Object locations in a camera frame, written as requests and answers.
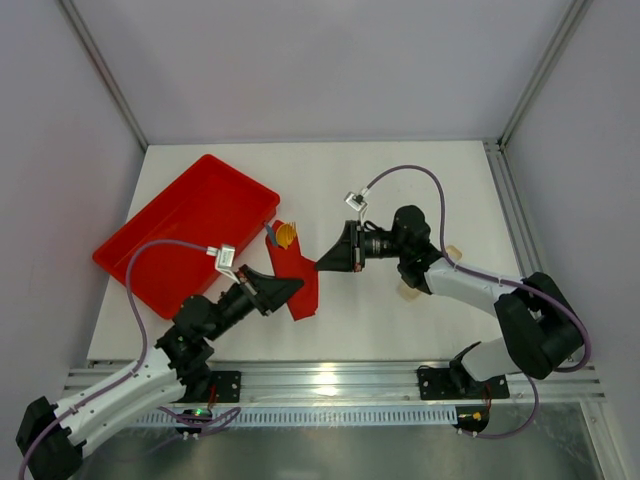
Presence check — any yellow plastic spoon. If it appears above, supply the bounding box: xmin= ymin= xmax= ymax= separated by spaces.
xmin=275 ymin=223 xmax=297 ymax=249

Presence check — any left aluminium frame post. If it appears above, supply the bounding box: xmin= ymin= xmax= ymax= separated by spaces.
xmin=56 ymin=0 xmax=149 ymax=152

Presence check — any aluminium frame post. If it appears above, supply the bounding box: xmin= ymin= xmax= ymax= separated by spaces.
xmin=56 ymin=0 xmax=149 ymax=152
xmin=498 ymin=0 xmax=593 ymax=150

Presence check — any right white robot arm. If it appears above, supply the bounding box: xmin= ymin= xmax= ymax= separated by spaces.
xmin=315 ymin=205 xmax=586 ymax=396

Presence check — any slotted white cable duct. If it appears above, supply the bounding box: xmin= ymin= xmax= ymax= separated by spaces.
xmin=129 ymin=404 xmax=459 ymax=429

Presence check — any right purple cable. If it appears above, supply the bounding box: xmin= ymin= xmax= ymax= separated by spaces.
xmin=360 ymin=164 xmax=594 ymax=441

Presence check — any black mounting plate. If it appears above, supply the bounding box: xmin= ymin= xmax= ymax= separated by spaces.
xmin=207 ymin=370 xmax=242 ymax=404
xmin=416 ymin=365 xmax=510 ymax=400

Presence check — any yellow plastic fork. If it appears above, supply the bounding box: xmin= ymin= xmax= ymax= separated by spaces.
xmin=285 ymin=222 xmax=297 ymax=239

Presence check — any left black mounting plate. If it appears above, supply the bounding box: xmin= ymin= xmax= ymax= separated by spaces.
xmin=207 ymin=370 xmax=242 ymax=404

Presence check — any blue plastic knife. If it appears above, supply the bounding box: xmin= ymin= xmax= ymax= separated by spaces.
xmin=263 ymin=222 xmax=279 ymax=247

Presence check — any cream utensil case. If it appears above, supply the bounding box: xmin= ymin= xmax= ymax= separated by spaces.
xmin=398 ymin=243 xmax=464 ymax=304

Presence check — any right aluminium side rail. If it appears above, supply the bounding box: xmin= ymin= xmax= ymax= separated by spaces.
xmin=482 ymin=139 xmax=572 ymax=361

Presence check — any red paper napkin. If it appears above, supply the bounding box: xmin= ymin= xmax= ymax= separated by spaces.
xmin=265 ymin=237 xmax=319 ymax=321

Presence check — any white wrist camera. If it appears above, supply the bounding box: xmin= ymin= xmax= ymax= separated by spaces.
xmin=205 ymin=244 xmax=240 ymax=283
xmin=344 ymin=187 xmax=369 ymax=223

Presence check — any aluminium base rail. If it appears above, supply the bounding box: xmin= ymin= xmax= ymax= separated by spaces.
xmin=61 ymin=361 xmax=606 ymax=409

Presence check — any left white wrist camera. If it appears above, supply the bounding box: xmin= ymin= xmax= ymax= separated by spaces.
xmin=205 ymin=244 xmax=240 ymax=283

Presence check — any purple cable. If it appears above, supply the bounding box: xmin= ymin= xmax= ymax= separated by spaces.
xmin=360 ymin=164 xmax=594 ymax=441
xmin=17 ymin=239 xmax=211 ymax=480

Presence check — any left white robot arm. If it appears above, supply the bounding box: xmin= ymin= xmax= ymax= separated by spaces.
xmin=16 ymin=266 xmax=305 ymax=479

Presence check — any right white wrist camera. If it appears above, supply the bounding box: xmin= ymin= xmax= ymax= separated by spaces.
xmin=344 ymin=187 xmax=369 ymax=223

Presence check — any right aluminium frame post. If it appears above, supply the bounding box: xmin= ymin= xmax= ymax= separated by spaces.
xmin=498 ymin=0 xmax=593 ymax=150

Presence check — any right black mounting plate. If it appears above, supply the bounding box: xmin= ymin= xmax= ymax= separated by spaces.
xmin=416 ymin=365 xmax=510 ymax=400

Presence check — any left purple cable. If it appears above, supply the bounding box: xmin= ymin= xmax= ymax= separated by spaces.
xmin=17 ymin=239 xmax=211 ymax=480

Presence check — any red plastic tray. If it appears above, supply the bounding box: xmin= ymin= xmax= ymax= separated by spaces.
xmin=93 ymin=154 xmax=280 ymax=320

